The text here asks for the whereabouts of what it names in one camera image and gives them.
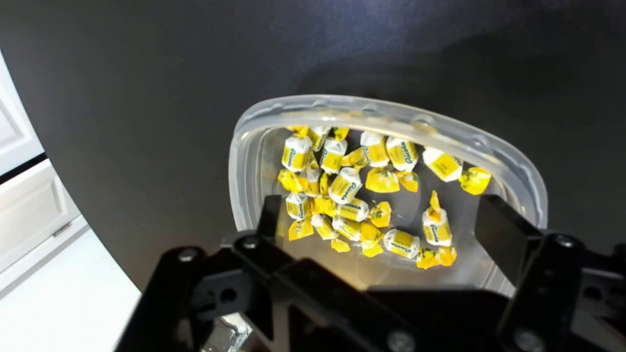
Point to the yellow candy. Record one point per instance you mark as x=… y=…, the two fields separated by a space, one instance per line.
x=296 y=154
x=437 y=226
x=298 y=206
x=323 y=226
x=443 y=165
x=345 y=187
x=374 y=150
x=333 y=156
x=290 y=181
x=353 y=210
x=476 y=181
x=402 y=244
x=382 y=181
x=404 y=154

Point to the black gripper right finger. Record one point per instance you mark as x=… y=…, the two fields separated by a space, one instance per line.
x=554 y=294

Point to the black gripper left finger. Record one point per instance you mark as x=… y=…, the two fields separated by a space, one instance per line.
x=306 y=306

